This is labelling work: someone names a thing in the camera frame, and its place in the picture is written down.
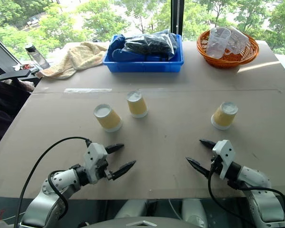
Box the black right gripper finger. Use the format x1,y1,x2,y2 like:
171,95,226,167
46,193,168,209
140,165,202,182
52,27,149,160
185,156,210,178
199,139,217,150

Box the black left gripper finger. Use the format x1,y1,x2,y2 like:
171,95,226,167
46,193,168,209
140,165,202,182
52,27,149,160
111,160,137,181
104,143,125,155

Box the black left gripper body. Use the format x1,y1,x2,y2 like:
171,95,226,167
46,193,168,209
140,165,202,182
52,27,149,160
99,159,115,181

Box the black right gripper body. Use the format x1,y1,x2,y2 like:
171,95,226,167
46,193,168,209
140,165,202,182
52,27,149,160
207,154,223,178

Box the yellow white paper cup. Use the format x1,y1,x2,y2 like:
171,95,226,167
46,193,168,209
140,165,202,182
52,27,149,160
93,104,124,133
126,90,149,119
210,101,239,131

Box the grey robot torso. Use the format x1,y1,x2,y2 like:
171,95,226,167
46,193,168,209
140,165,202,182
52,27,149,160
80,214,206,228

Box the clear tape strip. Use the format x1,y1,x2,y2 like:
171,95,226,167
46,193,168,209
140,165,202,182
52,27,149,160
64,88,113,94

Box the orange woven basket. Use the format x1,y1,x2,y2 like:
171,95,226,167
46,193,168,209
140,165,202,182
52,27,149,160
196,28,260,70

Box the blue plastic bin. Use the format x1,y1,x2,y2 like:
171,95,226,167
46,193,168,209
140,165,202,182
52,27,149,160
102,33,185,73

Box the cream yellow towel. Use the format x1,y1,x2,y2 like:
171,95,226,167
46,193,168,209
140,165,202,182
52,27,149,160
35,41,108,80

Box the clear plastic measuring cup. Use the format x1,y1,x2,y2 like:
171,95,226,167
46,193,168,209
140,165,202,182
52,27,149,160
205,27,231,60
224,25,249,55

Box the dark bagged items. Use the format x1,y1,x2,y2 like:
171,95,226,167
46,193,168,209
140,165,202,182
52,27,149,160
108,28,178,63

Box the clear bag of black items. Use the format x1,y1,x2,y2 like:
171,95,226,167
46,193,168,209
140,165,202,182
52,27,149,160
123,35,176,59

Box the dark chair with clothes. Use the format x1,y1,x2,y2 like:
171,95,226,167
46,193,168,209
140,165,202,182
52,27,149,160
0,77,36,156

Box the clear water bottle black lid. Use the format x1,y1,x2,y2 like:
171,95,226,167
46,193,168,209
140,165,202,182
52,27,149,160
25,43,51,70

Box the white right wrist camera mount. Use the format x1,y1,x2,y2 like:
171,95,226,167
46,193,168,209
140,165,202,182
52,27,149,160
211,139,237,180

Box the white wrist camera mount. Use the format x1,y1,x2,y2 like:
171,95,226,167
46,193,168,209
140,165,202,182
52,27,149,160
211,139,237,180
82,142,109,185

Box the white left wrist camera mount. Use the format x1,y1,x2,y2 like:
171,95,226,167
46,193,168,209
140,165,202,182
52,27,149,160
82,142,109,185

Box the black window frame post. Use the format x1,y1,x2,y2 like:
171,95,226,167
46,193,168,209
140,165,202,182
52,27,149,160
170,0,184,42

